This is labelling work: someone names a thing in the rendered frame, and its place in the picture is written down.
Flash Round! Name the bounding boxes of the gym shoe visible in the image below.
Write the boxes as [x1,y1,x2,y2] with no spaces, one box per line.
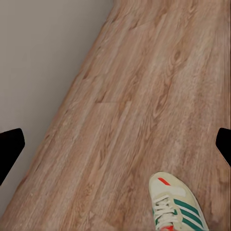
[149,171,209,231]

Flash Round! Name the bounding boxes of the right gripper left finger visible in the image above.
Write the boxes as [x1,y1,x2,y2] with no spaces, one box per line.
[0,128,25,186]

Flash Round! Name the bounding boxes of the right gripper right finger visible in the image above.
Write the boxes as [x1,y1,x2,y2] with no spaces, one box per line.
[216,128,231,167]

